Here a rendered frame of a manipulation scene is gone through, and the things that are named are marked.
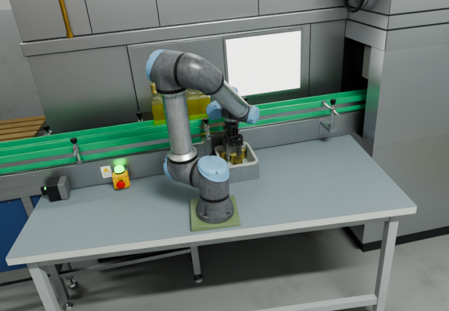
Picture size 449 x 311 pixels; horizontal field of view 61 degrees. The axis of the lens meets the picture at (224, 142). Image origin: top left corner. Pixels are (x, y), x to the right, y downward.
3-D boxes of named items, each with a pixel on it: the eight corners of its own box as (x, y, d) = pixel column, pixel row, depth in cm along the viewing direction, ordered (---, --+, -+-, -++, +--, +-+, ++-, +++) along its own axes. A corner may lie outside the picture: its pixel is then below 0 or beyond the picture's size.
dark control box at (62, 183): (71, 190, 179) (67, 174, 176) (69, 199, 172) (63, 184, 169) (53, 192, 178) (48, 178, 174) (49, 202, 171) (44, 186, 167)
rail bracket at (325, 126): (326, 131, 207) (328, 91, 197) (340, 144, 192) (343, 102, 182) (317, 132, 207) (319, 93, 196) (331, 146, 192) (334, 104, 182)
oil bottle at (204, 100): (211, 127, 200) (208, 88, 191) (213, 131, 195) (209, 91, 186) (201, 128, 199) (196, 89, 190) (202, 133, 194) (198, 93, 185)
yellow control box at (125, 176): (130, 180, 183) (127, 166, 180) (129, 188, 177) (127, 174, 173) (115, 182, 182) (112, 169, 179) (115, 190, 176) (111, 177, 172)
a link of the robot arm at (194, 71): (213, 49, 117) (264, 106, 159) (184, 46, 122) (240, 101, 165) (200, 84, 115) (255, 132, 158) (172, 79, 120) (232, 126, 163)
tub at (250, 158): (248, 155, 196) (246, 140, 192) (260, 177, 176) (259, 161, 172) (214, 161, 193) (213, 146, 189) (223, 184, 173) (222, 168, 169)
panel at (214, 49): (301, 88, 214) (301, 26, 199) (303, 89, 212) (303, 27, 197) (139, 111, 201) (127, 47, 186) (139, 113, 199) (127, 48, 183)
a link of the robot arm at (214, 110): (226, 107, 154) (239, 97, 162) (203, 102, 160) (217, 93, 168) (226, 124, 158) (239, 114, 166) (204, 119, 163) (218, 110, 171)
